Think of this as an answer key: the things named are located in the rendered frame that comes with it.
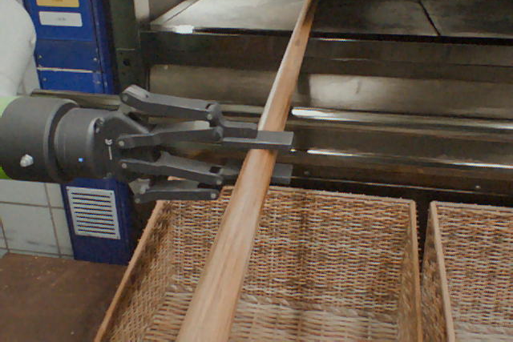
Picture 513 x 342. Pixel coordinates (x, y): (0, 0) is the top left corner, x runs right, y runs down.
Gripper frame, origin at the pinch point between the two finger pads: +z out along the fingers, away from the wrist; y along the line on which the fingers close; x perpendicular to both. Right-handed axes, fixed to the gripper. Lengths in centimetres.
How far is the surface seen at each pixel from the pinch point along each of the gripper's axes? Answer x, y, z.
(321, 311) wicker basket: -43, 60, 8
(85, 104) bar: -17.8, 2.9, -27.8
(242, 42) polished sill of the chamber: -55, 3, -12
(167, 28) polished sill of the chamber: -58, 1, -28
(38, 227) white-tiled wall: -56, 54, -67
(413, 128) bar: -16.9, 3.1, 17.7
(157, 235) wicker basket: -41, 42, -28
